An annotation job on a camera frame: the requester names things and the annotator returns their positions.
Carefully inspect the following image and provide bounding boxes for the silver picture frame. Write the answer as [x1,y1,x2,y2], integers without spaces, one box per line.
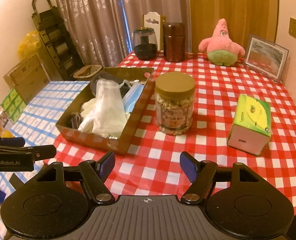
[243,35,289,82]

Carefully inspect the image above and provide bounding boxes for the beige curtain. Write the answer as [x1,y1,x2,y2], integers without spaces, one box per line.
[56,0,192,67]

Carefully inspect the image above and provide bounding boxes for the green tissue box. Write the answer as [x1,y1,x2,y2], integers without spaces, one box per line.
[227,94,271,156]

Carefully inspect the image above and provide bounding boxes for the dark glass jar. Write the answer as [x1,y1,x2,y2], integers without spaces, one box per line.
[133,27,157,61]

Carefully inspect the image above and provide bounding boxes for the dark brown sock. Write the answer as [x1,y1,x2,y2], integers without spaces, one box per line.
[68,112,83,129]

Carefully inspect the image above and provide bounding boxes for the pink mesh pouch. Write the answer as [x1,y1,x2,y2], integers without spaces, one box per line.
[78,80,127,138]

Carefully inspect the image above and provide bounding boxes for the blue surgical mask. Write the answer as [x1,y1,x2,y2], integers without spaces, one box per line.
[123,82,144,113]

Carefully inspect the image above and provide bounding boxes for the brown wooden canister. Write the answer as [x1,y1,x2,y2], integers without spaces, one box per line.
[162,22,185,63]

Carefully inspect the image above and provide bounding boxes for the green tissue pack stack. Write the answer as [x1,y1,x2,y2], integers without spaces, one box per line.
[0,88,27,124]

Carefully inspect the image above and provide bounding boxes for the yellow plastic bag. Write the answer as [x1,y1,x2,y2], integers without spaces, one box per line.
[17,30,41,61]

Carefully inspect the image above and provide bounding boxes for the pink starfish plush toy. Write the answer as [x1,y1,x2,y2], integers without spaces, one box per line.
[198,18,245,66]

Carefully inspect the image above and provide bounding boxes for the blue plaid bedsheet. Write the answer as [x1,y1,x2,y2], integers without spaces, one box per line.
[0,81,89,239]

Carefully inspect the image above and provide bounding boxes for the black fabric cap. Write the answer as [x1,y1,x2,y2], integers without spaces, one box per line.
[90,72,132,98]

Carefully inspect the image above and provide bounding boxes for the brown cardboard box tray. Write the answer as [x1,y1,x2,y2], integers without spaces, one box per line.
[56,67,154,154]

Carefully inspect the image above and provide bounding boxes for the beige waste basket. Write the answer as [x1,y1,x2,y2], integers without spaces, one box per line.
[73,64,103,81]

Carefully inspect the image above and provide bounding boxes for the gold lid nut jar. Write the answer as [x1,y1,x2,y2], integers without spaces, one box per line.
[155,72,195,136]

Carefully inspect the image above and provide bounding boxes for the white wooden chair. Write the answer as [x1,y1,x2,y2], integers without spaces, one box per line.
[143,12,166,50]

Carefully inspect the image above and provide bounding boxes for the white fluffy towel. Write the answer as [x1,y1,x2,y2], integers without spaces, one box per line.
[80,98,96,119]

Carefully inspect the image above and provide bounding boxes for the cardboard carton on floor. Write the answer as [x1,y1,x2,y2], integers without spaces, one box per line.
[4,54,50,104]

